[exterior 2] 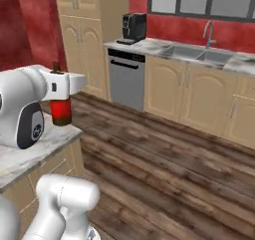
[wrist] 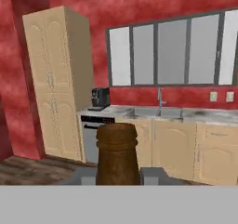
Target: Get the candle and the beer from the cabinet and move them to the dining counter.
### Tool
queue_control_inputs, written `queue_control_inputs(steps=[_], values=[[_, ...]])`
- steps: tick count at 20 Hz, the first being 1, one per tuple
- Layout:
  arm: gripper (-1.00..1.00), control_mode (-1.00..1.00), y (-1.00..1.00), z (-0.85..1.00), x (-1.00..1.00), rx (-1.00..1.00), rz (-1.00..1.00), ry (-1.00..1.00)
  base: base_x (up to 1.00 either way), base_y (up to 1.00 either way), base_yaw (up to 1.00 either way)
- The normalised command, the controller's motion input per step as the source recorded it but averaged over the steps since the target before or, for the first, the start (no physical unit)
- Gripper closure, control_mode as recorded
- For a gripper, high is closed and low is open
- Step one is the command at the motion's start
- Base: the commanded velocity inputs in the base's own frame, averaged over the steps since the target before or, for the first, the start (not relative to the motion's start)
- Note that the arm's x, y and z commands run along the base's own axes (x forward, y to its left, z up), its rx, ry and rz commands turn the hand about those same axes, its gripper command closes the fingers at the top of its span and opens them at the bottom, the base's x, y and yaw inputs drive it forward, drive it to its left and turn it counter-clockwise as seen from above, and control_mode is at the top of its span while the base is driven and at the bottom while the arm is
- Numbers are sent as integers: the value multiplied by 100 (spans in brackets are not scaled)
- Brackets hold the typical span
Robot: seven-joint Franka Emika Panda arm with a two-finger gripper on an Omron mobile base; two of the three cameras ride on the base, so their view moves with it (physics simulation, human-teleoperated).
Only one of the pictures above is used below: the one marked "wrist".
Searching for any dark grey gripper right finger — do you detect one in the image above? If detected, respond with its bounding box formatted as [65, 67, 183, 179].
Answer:
[139, 166, 191, 187]

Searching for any steel sink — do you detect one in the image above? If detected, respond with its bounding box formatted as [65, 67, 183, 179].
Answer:
[124, 107, 184, 121]

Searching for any tall beige pantry cabinet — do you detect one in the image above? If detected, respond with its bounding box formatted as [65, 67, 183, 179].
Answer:
[21, 6, 95, 164]

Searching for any steel dishwasher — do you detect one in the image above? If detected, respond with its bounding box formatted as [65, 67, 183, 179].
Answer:
[80, 114, 116, 165]

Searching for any grey-framed window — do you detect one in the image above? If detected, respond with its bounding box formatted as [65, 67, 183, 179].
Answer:
[105, 7, 238, 89]

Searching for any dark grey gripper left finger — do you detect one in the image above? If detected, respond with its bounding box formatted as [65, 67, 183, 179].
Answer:
[55, 166, 99, 187]

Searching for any black coffee machine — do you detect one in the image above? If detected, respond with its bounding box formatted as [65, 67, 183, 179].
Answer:
[86, 86, 112, 112]

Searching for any steel tap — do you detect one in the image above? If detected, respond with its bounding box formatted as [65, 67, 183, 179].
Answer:
[156, 87, 168, 110]

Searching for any beige wall socket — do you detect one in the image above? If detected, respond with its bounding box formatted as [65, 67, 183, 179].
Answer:
[209, 91, 218, 103]
[225, 91, 235, 103]

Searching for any beige base cupboards run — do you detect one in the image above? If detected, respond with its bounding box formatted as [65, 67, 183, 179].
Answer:
[114, 117, 238, 187]

